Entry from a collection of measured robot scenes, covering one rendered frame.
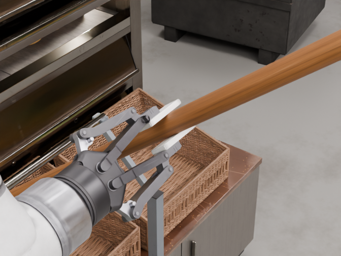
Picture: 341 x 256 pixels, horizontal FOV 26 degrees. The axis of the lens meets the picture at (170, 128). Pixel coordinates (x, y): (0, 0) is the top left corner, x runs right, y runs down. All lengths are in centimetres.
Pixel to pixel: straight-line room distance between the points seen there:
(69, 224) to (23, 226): 6
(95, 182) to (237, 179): 227
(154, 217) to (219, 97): 160
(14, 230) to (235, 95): 31
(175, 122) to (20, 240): 30
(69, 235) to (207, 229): 222
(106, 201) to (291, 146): 348
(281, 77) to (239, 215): 244
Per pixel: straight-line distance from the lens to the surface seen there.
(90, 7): 258
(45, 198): 82
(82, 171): 86
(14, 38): 235
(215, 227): 309
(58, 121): 281
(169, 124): 98
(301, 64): 82
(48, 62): 273
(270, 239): 370
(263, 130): 442
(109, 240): 280
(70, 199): 83
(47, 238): 80
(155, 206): 245
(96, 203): 86
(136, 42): 312
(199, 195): 294
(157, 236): 254
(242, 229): 337
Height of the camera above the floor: 252
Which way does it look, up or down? 35 degrees down
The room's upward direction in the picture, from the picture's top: straight up
